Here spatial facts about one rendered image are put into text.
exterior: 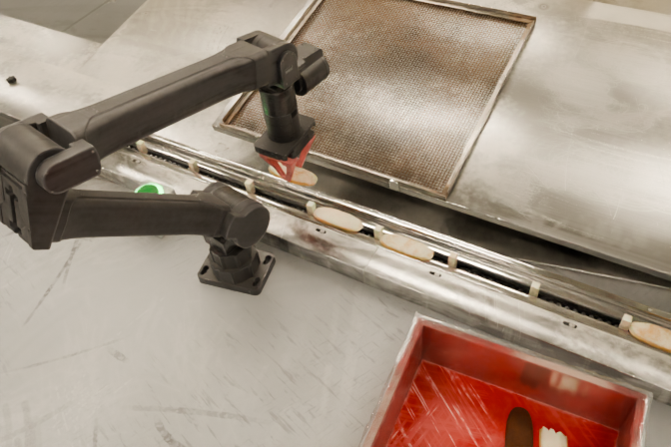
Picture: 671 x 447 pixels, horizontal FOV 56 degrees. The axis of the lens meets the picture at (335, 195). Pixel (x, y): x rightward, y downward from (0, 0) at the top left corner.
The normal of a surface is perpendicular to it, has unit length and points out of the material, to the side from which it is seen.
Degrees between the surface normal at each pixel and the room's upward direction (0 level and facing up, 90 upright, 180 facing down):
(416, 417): 0
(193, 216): 88
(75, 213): 97
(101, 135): 89
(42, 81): 0
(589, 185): 10
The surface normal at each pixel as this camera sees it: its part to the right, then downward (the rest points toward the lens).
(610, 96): -0.16, -0.57
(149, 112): 0.77, 0.37
